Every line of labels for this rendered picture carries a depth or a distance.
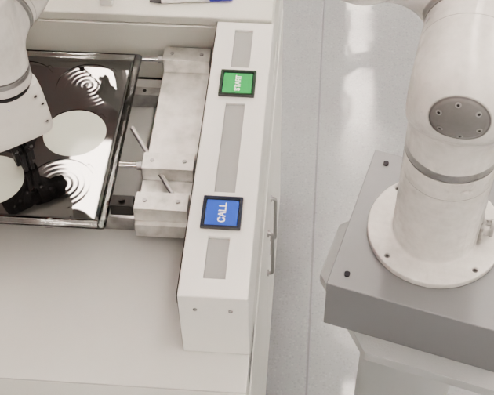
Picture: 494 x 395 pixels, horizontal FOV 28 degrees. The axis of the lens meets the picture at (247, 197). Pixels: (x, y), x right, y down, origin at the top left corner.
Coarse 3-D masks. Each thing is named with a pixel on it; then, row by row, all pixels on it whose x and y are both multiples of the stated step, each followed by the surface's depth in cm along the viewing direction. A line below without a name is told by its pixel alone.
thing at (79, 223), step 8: (0, 216) 145; (8, 216) 145; (16, 216) 145; (24, 216) 145; (32, 216) 145; (8, 224) 145; (16, 224) 145; (24, 224) 145; (32, 224) 145; (40, 224) 144; (48, 224) 144; (56, 224) 144; (64, 224) 144; (72, 224) 144; (80, 224) 144; (88, 224) 144; (96, 224) 144; (104, 224) 144
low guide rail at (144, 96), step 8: (136, 88) 169; (144, 88) 169; (152, 88) 169; (160, 88) 169; (136, 96) 169; (144, 96) 169; (152, 96) 169; (136, 104) 170; (144, 104) 170; (152, 104) 170
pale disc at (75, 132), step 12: (60, 120) 158; (72, 120) 158; (84, 120) 158; (96, 120) 158; (48, 132) 156; (60, 132) 156; (72, 132) 156; (84, 132) 156; (96, 132) 156; (48, 144) 154; (60, 144) 154; (72, 144) 154; (84, 144) 154; (96, 144) 154
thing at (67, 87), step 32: (32, 64) 166; (64, 64) 166; (96, 64) 166; (128, 64) 166; (64, 96) 161; (96, 96) 161; (64, 160) 152; (96, 160) 152; (32, 192) 148; (64, 192) 148; (96, 192) 148
